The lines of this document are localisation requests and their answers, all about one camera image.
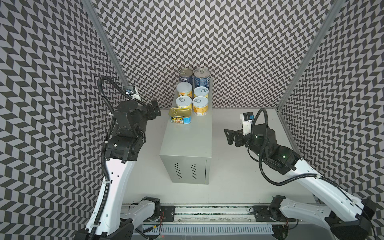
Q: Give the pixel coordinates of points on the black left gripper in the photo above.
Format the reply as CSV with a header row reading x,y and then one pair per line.
x,y
151,114

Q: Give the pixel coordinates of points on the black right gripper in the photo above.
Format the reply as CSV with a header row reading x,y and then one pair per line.
x,y
240,138

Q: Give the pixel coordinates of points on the gold rectangular sardine tin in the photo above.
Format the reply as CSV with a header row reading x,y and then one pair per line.
x,y
180,116

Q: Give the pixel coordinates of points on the white lid can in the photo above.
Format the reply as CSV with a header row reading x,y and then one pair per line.
x,y
201,92
184,102
200,106
185,89

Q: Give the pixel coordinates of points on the white lid can front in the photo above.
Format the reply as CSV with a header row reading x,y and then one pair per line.
x,y
200,106

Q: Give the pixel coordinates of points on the tomato can dark label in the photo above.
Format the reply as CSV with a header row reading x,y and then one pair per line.
x,y
186,76

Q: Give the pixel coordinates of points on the blue label tin can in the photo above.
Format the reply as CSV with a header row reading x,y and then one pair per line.
x,y
202,78

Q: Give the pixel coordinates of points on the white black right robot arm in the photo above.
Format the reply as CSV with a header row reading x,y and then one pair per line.
x,y
346,216

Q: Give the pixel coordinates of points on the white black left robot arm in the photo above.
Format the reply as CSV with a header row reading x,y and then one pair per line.
x,y
120,155

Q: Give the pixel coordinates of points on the grey metal cabinet box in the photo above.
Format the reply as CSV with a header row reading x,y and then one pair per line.
x,y
186,150

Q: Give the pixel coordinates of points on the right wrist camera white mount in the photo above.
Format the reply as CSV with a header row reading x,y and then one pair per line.
x,y
247,119

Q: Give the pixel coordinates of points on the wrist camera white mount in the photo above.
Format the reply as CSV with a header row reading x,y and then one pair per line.
x,y
247,119
132,91

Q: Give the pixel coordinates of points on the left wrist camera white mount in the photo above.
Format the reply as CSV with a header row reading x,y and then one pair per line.
x,y
132,91

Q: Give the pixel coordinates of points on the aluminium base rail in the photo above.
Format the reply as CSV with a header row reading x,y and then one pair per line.
x,y
227,222

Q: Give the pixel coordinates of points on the left aluminium corner post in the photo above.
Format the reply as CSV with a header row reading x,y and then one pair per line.
x,y
94,18

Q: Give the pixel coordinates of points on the aluminium corner post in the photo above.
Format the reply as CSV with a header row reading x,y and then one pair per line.
x,y
321,34
94,18

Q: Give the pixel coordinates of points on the right aluminium corner post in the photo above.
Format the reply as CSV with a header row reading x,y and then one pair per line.
x,y
321,34

